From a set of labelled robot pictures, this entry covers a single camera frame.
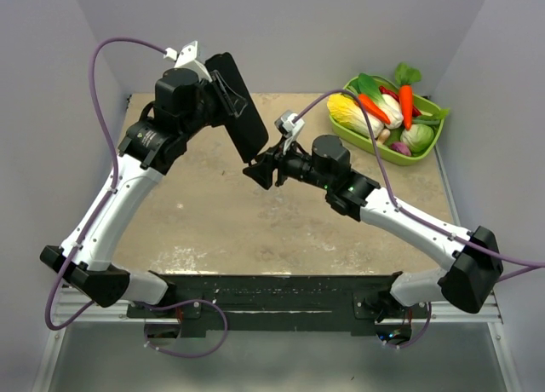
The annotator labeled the toy carrot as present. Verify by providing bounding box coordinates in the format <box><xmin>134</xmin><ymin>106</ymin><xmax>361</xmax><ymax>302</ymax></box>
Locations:
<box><xmin>358</xmin><ymin>94</ymin><xmax>390</xmax><ymax>124</ymax></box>
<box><xmin>394</xmin><ymin>62</ymin><xmax>422</xmax><ymax>130</ymax></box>

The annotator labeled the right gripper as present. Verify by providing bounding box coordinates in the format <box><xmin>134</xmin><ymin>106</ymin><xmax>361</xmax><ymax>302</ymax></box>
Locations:
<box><xmin>243</xmin><ymin>134</ymin><xmax>333</xmax><ymax>191</ymax></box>

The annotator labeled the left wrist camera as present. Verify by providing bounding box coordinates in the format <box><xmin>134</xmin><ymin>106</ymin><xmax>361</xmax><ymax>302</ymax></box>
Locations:
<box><xmin>163</xmin><ymin>41</ymin><xmax>212</xmax><ymax>82</ymax></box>

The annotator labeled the black tool case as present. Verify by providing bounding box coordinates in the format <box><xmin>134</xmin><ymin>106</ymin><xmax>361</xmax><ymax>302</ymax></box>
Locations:
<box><xmin>205</xmin><ymin>53</ymin><xmax>268</xmax><ymax>164</ymax></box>

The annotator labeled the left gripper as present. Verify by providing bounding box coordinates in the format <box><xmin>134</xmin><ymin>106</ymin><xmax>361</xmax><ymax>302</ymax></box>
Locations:
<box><xmin>181</xmin><ymin>69</ymin><xmax>248</xmax><ymax>140</ymax></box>

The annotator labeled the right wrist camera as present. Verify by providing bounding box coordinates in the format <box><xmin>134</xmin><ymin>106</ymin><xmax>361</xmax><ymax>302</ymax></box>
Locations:
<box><xmin>274</xmin><ymin>111</ymin><xmax>305</xmax><ymax>154</ymax></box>

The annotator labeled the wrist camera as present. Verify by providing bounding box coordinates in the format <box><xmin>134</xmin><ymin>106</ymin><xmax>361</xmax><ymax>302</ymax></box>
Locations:
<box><xmin>163</xmin><ymin>41</ymin><xmax>212</xmax><ymax>82</ymax></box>
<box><xmin>274</xmin><ymin>111</ymin><xmax>305</xmax><ymax>154</ymax></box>

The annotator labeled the toy carrot right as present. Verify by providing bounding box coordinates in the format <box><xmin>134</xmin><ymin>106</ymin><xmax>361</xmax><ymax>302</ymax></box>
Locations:
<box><xmin>394</xmin><ymin>62</ymin><xmax>422</xmax><ymax>130</ymax></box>

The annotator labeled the aluminium rail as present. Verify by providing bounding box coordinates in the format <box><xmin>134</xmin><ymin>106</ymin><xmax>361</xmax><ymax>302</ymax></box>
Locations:
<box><xmin>52</xmin><ymin>287</ymin><xmax>503</xmax><ymax>324</ymax></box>

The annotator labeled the toy mushroom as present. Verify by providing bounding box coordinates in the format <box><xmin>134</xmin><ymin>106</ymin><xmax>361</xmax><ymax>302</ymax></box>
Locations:
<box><xmin>376</xmin><ymin>128</ymin><xmax>391</xmax><ymax>145</ymax></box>

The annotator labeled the toy green cabbage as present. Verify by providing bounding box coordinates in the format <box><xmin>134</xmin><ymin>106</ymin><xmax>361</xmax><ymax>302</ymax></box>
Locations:
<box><xmin>400</xmin><ymin>124</ymin><xmax>435</xmax><ymax>153</ymax></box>

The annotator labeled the green vegetable tray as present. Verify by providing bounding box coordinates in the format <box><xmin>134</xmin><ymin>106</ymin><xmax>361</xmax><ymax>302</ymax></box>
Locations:
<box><xmin>330</xmin><ymin>95</ymin><xmax>450</xmax><ymax>166</ymax></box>

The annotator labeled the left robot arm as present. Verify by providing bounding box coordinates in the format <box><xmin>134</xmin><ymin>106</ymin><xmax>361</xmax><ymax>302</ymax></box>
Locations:
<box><xmin>40</xmin><ymin>61</ymin><xmax>268</xmax><ymax>317</ymax></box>

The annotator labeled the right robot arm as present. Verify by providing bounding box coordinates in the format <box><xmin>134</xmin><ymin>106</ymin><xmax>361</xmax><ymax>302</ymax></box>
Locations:
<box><xmin>243</xmin><ymin>135</ymin><xmax>503</xmax><ymax>320</ymax></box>

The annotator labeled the toy napa cabbage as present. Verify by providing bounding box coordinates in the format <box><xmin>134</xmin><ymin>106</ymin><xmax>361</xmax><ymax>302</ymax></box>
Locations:
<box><xmin>326</xmin><ymin>94</ymin><xmax>370</xmax><ymax>137</ymax></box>

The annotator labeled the toy red chili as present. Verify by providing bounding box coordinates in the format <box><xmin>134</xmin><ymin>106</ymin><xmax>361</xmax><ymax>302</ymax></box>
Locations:
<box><xmin>379</xmin><ymin>86</ymin><xmax>422</xmax><ymax>118</ymax></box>

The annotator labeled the toy carrot left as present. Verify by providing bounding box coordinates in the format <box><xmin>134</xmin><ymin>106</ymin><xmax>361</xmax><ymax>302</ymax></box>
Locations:
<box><xmin>358</xmin><ymin>94</ymin><xmax>390</xmax><ymax>124</ymax></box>

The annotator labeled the toy bok choy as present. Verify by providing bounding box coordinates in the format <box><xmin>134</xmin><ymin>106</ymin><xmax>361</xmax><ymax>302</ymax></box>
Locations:
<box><xmin>357</xmin><ymin>73</ymin><xmax>403</xmax><ymax>130</ymax></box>

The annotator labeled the toy purple onion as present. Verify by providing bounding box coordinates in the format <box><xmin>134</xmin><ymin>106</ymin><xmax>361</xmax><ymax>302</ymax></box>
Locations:
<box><xmin>389</xmin><ymin>141</ymin><xmax>412</xmax><ymax>157</ymax></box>

